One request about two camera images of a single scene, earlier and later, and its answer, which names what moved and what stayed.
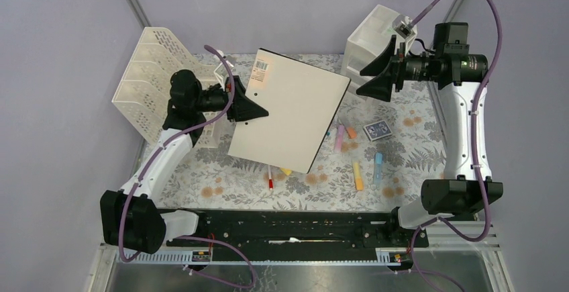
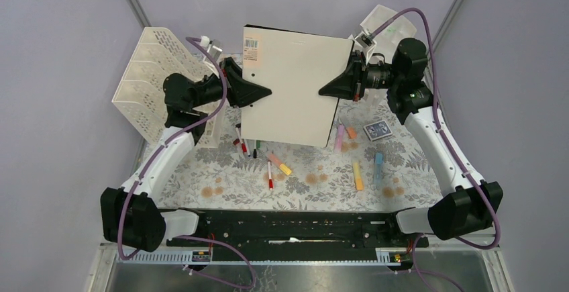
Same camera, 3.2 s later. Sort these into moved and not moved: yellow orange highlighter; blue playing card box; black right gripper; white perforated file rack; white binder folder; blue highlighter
Moved: white binder folder; black right gripper
Not moved: blue highlighter; white perforated file rack; yellow orange highlighter; blue playing card box
